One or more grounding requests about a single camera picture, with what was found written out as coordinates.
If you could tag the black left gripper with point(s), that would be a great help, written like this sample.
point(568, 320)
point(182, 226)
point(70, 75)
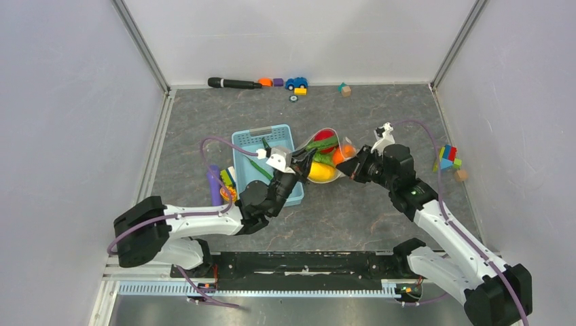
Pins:
point(302, 162)

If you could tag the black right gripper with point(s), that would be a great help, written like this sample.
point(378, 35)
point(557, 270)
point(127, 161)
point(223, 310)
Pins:
point(353, 168)

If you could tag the orange toy fruit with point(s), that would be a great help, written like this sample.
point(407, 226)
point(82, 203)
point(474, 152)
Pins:
point(342, 153)

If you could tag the yellow toy lemon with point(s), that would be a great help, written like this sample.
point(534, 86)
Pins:
point(322, 173)

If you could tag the clear dotted zip top bag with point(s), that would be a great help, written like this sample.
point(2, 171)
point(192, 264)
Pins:
point(331, 151)

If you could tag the green toy cucumber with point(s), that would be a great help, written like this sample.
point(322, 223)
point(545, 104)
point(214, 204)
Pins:
point(323, 144)

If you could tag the red toy apple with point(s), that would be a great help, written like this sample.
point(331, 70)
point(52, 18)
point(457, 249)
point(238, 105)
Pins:
point(323, 134)

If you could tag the green toy bean pod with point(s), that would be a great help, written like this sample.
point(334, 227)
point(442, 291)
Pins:
point(261, 170)

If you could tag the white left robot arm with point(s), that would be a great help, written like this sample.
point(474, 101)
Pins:
point(154, 231)

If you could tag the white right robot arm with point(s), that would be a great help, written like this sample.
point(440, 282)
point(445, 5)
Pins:
point(491, 291)

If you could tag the green blue white brick stack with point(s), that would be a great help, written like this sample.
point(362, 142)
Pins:
point(228, 176)

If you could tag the yellow butterfly toy brick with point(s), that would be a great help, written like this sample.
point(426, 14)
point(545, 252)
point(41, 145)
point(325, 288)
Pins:
point(228, 193)

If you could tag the blue toy car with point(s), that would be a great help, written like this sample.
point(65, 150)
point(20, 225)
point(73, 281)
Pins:
point(296, 82)

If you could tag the teal and wood cube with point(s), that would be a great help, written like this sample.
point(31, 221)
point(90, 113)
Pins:
point(344, 90)

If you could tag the orange toy block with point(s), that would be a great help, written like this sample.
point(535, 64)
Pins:
point(266, 82)

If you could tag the purple plastic cylinder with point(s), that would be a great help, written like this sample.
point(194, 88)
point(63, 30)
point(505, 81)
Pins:
point(213, 177)

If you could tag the multicolour toy brick stack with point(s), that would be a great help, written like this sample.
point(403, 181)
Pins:
point(447, 158)

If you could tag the small wooden cube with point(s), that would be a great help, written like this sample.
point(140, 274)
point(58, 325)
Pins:
point(461, 175)

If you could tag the black microphone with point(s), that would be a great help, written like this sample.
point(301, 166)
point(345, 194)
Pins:
point(218, 82)

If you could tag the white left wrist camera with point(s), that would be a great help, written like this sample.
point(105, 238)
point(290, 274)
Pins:
point(278, 157)

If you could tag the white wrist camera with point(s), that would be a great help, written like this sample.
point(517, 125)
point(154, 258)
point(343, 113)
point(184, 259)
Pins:
point(278, 157)
point(384, 138)

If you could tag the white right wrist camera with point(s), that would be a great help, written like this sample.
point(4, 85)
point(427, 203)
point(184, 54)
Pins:
point(384, 138)

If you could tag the black mounting base plate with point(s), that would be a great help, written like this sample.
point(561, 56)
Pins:
point(303, 270)

